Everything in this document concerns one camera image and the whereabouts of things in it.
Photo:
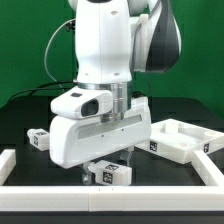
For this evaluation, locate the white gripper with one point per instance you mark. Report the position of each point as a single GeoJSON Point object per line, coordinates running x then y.
{"type": "Point", "coordinates": [74, 142]}

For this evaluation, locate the white square tabletop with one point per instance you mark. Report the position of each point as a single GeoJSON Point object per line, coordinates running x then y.
{"type": "Point", "coordinates": [176, 140]}

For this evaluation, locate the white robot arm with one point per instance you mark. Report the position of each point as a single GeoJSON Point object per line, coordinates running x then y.
{"type": "Point", "coordinates": [99, 116]}

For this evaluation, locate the white U-shaped fence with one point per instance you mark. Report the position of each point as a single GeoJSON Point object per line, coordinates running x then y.
{"type": "Point", "coordinates": [208, 197]}

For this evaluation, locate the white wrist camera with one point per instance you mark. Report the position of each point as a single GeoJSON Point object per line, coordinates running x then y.
{"type": "Point", "coordinates": [80, 103]}

